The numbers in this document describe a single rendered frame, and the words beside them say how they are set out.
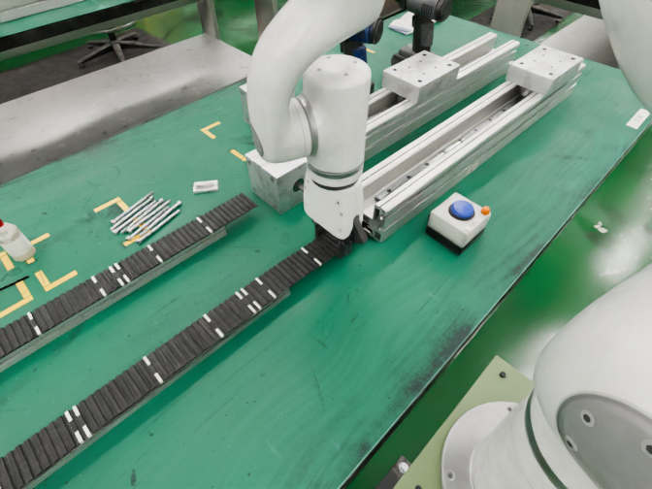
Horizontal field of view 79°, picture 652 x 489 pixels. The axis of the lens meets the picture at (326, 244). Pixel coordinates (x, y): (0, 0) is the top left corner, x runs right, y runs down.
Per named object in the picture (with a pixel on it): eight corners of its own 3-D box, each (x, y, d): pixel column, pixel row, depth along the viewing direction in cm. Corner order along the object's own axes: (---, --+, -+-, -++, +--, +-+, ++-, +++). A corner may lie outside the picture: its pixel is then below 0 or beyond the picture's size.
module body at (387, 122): (313, 194, 84) (312, 161, 78) (283, 172, 89) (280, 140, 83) (509, 71, 120) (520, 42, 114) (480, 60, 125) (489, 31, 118)
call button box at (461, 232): (459, 256, 73) (468, 234, 69) (417, 228, 78) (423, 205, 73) (482, 234, 77) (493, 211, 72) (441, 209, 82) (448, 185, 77)
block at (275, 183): (288, 220, 79) (284, 184, 72) (251, 190, 85) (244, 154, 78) (321, 200, 83) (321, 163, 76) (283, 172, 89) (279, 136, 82)
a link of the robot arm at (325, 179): (292, 153, 58) (293, 169, 60) (334, 181, 54) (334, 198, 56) (333, 130, 62) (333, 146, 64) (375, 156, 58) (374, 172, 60)
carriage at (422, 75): (414, 114, 94) (419, 86, 89) (379, 96, 99) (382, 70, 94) (454, 90, 101) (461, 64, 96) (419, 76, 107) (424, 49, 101)
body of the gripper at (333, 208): (293, 162, 60) (297, 214, 69) (341, 195, 55) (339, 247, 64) (329, 142, 64) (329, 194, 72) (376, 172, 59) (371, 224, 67)
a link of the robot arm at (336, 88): (314, 181, 54) (374, 164, 56) (311, 89, 44) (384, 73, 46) (292, 147, 59) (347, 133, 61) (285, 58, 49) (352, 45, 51)
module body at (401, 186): (381, 243, 75) (386, 211, 69) (343, 215, 80) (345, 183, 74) (570, 94, 111) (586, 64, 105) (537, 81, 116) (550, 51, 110)
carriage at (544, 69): (541, 107, 96) (553, 80, 91) (501, 89, 102) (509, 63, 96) (570, 83, 103) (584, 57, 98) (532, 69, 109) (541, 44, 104)
